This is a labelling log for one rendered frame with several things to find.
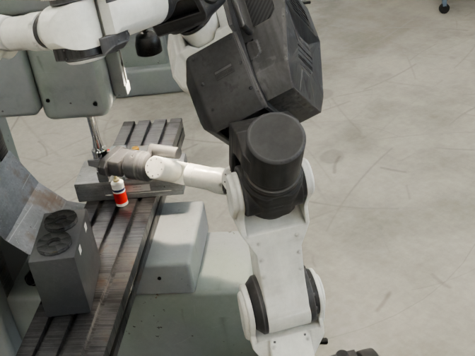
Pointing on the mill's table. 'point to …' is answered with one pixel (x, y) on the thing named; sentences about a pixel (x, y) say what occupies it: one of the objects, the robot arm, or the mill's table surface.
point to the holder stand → (65, 263)
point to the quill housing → (71, 86)
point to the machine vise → (157, 189)
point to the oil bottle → (119, 192)
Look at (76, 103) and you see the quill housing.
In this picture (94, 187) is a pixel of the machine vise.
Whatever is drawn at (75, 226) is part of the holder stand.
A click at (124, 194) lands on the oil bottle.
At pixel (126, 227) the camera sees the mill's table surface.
